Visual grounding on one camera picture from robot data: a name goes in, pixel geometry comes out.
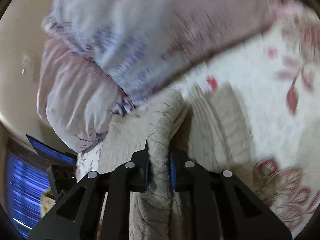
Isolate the beige cable knit sweater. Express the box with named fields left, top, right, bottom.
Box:
left=98, top=85, right=253, bottom=239

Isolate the blue window curtain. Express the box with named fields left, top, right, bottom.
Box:
left=5, top=136, right=77, bottom=239

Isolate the pink floral pillow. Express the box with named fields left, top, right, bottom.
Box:
left=36, top=38, right=126, bottom=153

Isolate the white floral bedspread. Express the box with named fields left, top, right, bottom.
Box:
left=76, top=1, right=319, bottom=238

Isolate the blue lavender print pillow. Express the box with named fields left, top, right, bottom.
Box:
left=42, top=0, right=284, bottom=103

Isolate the white wall switch plate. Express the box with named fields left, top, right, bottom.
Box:
left=22, top=52, right=34, bottom=75

